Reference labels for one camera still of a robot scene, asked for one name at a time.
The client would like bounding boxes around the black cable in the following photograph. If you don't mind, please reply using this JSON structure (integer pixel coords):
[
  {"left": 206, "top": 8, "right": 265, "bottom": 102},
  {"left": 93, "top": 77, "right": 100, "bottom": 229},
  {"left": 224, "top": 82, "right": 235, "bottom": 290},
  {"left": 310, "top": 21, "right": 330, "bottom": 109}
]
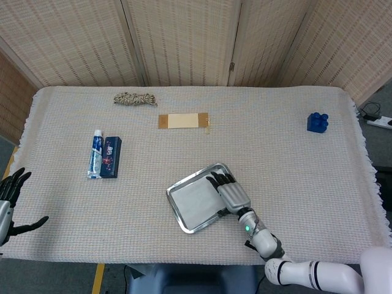
[{"left": 360, "top": 102, "right": 382, "bottom": 122}]

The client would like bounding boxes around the stainless steel tray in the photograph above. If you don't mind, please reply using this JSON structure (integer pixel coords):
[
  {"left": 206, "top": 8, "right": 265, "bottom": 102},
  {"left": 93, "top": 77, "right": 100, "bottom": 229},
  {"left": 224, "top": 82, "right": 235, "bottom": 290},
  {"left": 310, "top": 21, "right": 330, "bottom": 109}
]
[{"left": 166, "top": 162, "right": 243, "bottom": 235}]

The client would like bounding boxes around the white woven tablecloth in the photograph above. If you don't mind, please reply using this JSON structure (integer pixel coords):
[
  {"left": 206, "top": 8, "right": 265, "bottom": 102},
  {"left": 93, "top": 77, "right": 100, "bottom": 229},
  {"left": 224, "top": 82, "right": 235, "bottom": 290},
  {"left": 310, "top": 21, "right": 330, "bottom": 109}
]
[{"left": 10, "top": 86, "right": 391, "bottom": 266}]

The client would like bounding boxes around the toothpaste tube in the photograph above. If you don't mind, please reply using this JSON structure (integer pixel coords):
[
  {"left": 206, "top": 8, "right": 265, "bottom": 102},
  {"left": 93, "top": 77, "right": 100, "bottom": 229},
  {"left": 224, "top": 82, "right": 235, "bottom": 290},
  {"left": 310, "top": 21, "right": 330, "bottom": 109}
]
[{"left": 87, "top": 129, "right": 105, "bottom": 179}]

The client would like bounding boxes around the dark blue toothpaste box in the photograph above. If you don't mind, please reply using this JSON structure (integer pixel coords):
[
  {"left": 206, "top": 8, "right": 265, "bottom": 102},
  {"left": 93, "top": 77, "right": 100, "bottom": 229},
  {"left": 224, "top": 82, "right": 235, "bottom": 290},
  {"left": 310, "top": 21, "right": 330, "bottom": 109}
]
[{"left": 100, "top": 136, "right": 123, "bottom": 179}]

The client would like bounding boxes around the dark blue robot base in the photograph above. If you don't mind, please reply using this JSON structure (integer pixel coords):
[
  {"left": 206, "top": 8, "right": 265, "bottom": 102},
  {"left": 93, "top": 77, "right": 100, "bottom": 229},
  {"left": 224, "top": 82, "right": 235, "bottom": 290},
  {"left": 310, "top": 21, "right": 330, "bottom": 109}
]
[{"left": 126, "top": 263, "right": 260, "bottom": 294}]

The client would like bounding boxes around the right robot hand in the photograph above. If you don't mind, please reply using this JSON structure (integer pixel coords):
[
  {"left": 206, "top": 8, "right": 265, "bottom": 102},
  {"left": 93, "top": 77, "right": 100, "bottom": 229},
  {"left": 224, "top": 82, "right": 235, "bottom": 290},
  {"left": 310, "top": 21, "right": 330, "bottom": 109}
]
[{"left": 206, "top": 171, "right": 252, "bottom": 217}]

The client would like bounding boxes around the white cloth napkin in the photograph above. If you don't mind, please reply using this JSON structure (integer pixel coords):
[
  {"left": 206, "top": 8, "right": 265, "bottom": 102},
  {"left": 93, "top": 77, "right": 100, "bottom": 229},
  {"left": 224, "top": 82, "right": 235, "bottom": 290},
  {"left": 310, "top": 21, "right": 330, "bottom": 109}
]
[{"left": 169, "top": 177, "right": 226, "bottom": 231}]

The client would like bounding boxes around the blue toy building block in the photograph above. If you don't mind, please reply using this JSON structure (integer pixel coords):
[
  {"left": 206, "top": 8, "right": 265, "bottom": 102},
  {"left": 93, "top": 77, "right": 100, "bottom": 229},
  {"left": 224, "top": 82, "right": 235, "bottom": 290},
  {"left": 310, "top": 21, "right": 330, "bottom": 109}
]
[{"left": 306, "top": 112, "right": 330, "bottom": 134}]

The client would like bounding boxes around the coiled speckled rope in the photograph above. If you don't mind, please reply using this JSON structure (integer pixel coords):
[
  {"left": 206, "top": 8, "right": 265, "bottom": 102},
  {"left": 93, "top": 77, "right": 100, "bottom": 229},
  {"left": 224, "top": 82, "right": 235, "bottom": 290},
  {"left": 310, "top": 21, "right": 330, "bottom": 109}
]
[{"left": 113, "top": 92, "right": 158, "bottom": 107}]

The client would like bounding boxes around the black object beside table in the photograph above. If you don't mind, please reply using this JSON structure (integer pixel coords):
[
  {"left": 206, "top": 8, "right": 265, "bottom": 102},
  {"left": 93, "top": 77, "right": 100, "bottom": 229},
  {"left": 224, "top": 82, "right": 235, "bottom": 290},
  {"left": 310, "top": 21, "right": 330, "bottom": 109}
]
[{"left": 374, "top": 167, "right": 392, "bottom": 212}]

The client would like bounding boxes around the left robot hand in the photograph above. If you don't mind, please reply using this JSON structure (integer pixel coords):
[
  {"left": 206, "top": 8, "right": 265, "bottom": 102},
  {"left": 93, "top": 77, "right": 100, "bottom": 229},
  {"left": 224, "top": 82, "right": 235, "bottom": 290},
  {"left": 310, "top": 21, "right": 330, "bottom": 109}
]
[{"left": 0, "top": 167, "right": 50, "bottom": 246}]

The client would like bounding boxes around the white power strip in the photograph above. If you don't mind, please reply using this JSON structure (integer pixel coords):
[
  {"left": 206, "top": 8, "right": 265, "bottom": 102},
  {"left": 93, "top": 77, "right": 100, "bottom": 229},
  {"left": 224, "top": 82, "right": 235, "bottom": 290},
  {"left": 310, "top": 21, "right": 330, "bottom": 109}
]
[{"left": 366, "top": 115, "right": 392, "bottom": 129}]

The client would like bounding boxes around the woven folding screen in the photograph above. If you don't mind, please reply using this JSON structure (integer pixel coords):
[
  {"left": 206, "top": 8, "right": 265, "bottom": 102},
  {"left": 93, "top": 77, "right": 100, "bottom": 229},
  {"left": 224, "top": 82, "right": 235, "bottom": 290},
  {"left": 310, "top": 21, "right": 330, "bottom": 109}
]
[{"left": 0, "top": 0, "right": 392, "bottom": 145}]

